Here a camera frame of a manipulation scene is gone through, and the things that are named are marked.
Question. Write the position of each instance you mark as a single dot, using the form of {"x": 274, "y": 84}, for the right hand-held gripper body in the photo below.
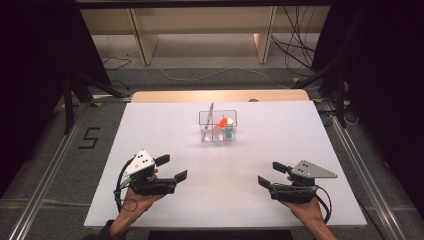
{"x": 293, "y": 193}

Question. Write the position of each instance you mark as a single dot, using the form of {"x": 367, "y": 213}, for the light wooden desk frame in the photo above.
{"x": 200, "y": 20}

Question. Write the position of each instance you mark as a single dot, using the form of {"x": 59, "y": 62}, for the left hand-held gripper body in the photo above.
{"x": 150, "y": 186}

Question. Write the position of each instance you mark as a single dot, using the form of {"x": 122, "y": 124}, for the person's left hand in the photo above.
{"x": 136, "y": 205}

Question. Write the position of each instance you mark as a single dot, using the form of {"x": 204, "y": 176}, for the light wooden table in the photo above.
{"x": 200, "y": 96}

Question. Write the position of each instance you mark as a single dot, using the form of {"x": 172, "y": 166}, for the orange highlighter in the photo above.
{"x": 221, "y": 123}

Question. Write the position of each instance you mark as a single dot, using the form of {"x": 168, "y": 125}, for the clear plastic organizer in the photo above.
{"x": 218, "y": 133}

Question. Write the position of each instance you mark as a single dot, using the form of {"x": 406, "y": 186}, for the black curtain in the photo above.
{"x": 33, "y": 66}
{"x": 390, "y": 83}

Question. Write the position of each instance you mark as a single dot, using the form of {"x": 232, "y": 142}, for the white green glue stick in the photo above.
{"x": 229, "y": 131}

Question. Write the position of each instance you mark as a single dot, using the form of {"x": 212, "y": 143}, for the black tripod stand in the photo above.
{"x": 69, "y": 106}

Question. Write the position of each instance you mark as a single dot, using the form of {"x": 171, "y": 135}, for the aluminium floor rail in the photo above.
{"x": 46, "y": 180}
{"x": 363, "y": 173}

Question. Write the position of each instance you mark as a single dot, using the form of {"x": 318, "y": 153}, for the silver pen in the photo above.
{"x": 209, "y": 116}

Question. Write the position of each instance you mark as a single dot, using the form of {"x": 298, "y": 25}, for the person's right hand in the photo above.
{"x": 306, "y": 211}

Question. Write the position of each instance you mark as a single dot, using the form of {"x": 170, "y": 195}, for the white table board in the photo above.
{"x": 266, "y": 133}

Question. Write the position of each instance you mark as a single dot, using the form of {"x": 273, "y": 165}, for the black metal stand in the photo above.
{"x": 340, "y": 86}

